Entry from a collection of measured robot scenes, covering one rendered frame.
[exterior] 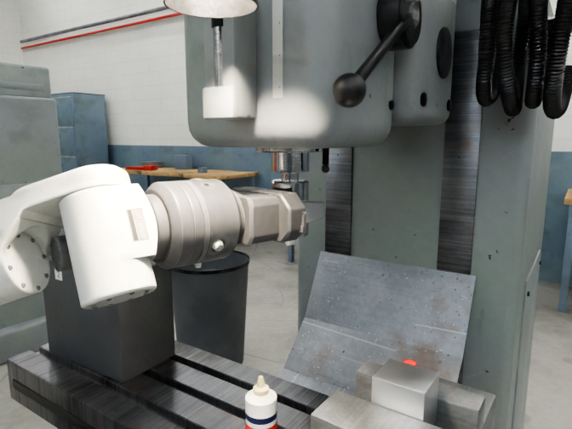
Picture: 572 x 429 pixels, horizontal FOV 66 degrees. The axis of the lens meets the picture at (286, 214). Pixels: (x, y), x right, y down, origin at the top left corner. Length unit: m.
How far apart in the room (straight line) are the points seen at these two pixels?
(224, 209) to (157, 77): 6.80
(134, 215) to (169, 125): 6.60
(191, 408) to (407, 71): 0.57
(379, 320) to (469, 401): 0.36
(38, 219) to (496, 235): 0.70
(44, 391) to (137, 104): 6.84
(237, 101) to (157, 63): 6.82
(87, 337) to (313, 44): 0.64
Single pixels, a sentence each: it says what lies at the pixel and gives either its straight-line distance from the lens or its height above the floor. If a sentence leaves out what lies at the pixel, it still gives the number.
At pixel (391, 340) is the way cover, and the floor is 0.94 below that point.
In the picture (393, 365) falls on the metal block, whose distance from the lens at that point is 0.57.
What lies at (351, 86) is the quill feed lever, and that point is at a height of 1.36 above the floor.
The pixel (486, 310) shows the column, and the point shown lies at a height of 1.01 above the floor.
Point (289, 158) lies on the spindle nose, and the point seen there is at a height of 1.30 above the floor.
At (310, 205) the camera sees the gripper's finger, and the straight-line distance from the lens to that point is 0.54.
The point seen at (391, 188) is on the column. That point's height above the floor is 1.22.
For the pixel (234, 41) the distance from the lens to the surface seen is 0.45.
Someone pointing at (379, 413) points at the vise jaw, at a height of 1.03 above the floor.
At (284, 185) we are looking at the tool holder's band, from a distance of 0.53.
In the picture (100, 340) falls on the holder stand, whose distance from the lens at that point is 0.85.
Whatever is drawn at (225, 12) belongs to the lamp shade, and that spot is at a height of 1.43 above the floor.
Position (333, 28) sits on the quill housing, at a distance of 0.45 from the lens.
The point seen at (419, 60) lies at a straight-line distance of 0.61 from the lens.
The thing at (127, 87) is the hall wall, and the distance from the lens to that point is 7.78.
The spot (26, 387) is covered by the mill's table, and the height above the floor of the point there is 0.88.
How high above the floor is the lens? 1.32
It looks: 10 degrees down
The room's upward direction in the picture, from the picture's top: straight up
